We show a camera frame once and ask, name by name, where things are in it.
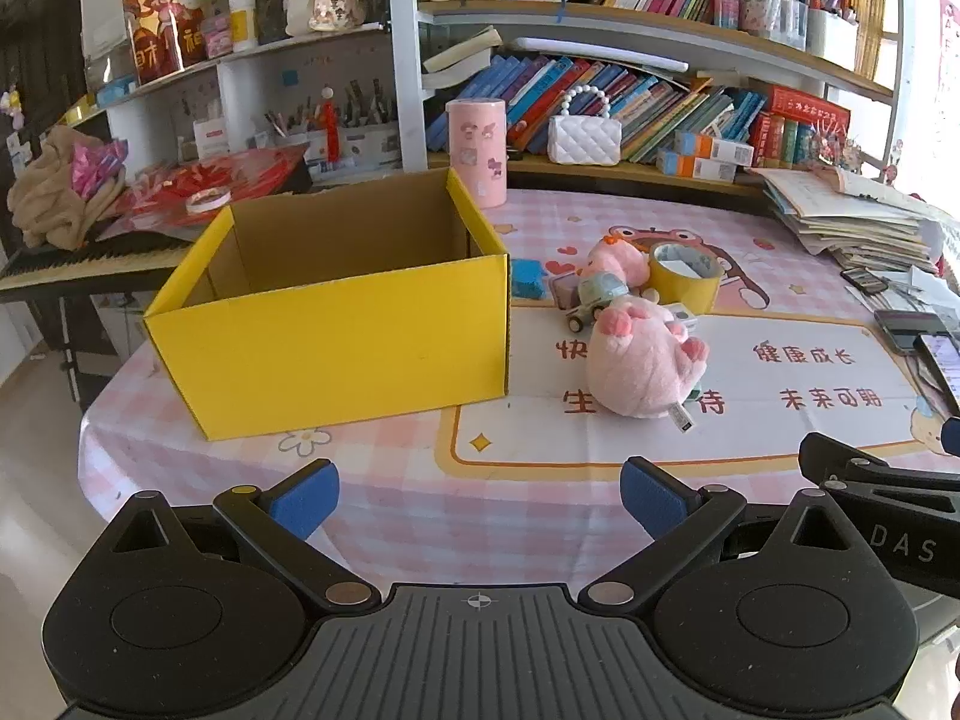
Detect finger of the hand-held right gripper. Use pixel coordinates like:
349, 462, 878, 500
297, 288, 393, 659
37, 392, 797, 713
799, 431, 960, 509

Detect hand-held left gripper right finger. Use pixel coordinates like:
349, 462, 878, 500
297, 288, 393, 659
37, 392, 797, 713
577, 456, 856, 612

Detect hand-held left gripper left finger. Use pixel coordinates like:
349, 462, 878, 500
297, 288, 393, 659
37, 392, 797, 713
105, 457, 382, 612

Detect large pink plush pig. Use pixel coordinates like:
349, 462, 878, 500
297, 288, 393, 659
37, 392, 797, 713
585, 296, 711, 419

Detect yellow cardboard box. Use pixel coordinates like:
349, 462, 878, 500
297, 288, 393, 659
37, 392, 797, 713
142, 167, 512, 442

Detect small toy car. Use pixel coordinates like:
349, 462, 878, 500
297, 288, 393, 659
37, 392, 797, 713
564, 274, 629, 332

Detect yellow tape roll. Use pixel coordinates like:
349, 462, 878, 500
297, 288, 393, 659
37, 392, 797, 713
646, 242, 726, 314

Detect small pink orange plush toy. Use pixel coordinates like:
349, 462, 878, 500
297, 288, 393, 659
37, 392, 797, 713
581, 235, 652, 287

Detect teal eraser block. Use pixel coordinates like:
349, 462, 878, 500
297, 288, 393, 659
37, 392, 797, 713
512, 259, 547, 299

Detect pink printed tablecloth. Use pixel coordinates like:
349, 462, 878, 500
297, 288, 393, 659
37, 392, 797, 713
79, 187, 960, 616

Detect smartphone with lit screen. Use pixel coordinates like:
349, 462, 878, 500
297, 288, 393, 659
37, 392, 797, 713
915, 334, 960, 398

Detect black smartphone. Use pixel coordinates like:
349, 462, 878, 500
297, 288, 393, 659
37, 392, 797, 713
874, 309, 953, 353

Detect stack of papers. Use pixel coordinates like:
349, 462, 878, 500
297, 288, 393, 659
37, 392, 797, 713
750, 165, 950, 271

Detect pink flower ornament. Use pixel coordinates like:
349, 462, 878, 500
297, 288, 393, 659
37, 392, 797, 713
814, 124, 863, 173

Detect electronic piano keyboard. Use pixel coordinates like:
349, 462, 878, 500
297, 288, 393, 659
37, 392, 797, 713
0, 229, 200, 305

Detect red patterned cloth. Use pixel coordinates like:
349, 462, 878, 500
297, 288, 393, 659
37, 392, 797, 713
97, 146, 308, 241

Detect orange white small carton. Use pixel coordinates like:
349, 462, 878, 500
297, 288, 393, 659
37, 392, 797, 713
656, 152, 738, 182
675, 131, 755, 166

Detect red boxed book set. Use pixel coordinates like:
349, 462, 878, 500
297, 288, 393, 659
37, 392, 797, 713
750, 86, 852, 168

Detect white desk pen organizer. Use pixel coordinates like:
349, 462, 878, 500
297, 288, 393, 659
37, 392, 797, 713
262, 82, 402, 166

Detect white quilted pearl handbag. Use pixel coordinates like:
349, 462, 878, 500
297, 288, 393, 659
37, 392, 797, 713
547, 85, 623, 166

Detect white box with red label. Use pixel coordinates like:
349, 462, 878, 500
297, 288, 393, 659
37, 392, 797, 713
193, 118, 230, 160

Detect red stick figurine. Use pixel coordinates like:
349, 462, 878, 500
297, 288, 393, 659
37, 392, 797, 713
319, 86, 342, 162

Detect row of blue thick books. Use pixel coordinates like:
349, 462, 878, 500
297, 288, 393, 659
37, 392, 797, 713
424, 52, 766, 164

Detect pink cylinder canister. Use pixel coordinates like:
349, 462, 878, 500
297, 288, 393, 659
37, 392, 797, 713
446, 97, 511, 209

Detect pink foil wrapper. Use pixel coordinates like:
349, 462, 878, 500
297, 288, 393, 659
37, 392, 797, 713
71, 141, 128, 200

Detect beige cloth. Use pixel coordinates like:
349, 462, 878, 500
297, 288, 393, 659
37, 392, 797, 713
7, 126, 125, 250

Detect white pen holder with pens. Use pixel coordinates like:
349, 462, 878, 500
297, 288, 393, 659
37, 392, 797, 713
739, 0, 860, 72

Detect row of yellow books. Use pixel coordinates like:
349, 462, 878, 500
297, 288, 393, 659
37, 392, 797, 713
855, 0, 897, 83

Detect white bookshelf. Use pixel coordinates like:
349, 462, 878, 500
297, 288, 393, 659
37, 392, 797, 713
82, 0, 901, 196

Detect stacked beige books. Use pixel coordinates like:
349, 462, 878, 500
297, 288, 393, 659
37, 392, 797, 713
421, 25, 503, 91

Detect small pink carton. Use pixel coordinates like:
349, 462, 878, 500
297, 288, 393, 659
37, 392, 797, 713
202, 11, 235, 57

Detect white plastic jar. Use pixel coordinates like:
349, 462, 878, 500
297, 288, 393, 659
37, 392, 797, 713
229, 0, 260, 53

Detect dark wooden door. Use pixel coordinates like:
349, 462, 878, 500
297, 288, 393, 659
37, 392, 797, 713
0, 0, 83, 166

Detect wall poster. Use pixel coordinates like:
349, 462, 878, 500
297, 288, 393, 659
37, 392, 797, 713
937, 0, 960, 128

